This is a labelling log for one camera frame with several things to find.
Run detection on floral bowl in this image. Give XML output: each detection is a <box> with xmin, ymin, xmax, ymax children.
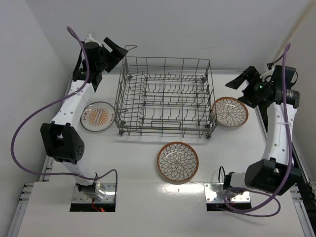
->
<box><xmin>212</xmin><ymin>97</ymin><xmax>249</xmax><ymax>127</ymax></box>
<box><xmin>156</xmin><ymin>142</ymin><xmax>199</xmax><ymax>183</ymax></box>

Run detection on orange sunburst white plate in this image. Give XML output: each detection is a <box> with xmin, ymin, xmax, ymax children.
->
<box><xmin>80</xmin><ymin>101</ymin><xmax>115</xmax><ymax>132</ymax></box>

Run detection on floral bowl front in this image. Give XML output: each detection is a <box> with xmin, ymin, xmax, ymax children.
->
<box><xmin>156</xmin><ymin>142</ymin><xmax>199</xmax><ymax>183</ymax></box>

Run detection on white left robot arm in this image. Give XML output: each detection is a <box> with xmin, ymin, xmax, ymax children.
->
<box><xmin>40</xmin><ymin>38</ymin><xmax>128</xmax><ymax>200</ymax></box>

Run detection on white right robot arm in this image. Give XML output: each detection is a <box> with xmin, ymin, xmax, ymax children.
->
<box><xmin>223</xmin><ymin>65</ymin><xmax>301</xmax><ymax>196</ymax></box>

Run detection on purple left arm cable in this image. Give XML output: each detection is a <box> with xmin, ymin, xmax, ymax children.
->
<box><xmin>10</xmin><ymin>26</ymin><xmax>118</xmax><ymax>196</ymax></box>

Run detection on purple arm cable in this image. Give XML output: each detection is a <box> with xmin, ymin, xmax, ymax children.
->
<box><xmin>223</xmin><ymin>43</ymin><xmax>296</xmax><ymax>217</ymax></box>
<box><xmin>10</xmin><ymin>26</ymin><xmax>118</xmax><ymax>196</ymax></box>

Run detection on grey wire dish rack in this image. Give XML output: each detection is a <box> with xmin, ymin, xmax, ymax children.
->
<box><xmin>114</xmin><ymin>56</ymin><xmax>217</xmax><ymax>138</ymax></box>

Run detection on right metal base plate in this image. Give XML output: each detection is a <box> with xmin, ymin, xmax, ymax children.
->
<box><xmin>204</xmin><ymin>183</ymin><xmax>251</xmax><ymax>204</ymax></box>

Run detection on metal base plate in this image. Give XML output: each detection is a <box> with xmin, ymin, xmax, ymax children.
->
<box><xmin>204</xmin><ymin>183</ymin><xmax>251</xmax><ymax>204</ymax></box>
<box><xmin>72</xmin><ymin>182</ymin><xmax>117</xmax><ymax>204</ymax></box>

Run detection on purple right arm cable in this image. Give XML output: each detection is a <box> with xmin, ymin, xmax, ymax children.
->
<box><xmin>223</xmin><ymin>43</ymin><xmax>296</xmax><ymax>217</ymax></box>

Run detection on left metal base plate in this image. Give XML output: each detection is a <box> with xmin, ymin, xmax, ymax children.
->
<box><xmin>72</xmin><ymin>182</ymin><xmax>117</xmax><ymax>204</ymax></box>

